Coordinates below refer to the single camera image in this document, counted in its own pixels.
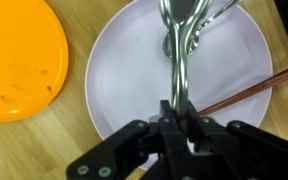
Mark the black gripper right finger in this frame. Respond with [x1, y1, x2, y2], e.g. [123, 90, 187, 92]
[187, 103, 288, 180]

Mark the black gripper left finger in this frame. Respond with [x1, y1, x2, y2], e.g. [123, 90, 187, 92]
[66, 100, 188, 180]

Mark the large silver metal spoon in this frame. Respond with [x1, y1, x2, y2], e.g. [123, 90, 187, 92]
[158, 0, 213, 116]

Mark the grey lilac plate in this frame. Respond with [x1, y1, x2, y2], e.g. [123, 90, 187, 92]
[85, 0, 273, 138]

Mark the brown wooden spoon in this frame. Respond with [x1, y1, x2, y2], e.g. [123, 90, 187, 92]
[199, 69, 288, 115]

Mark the yellow orange plate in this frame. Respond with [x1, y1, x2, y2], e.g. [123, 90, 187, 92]
[0, 0, 69, 122]

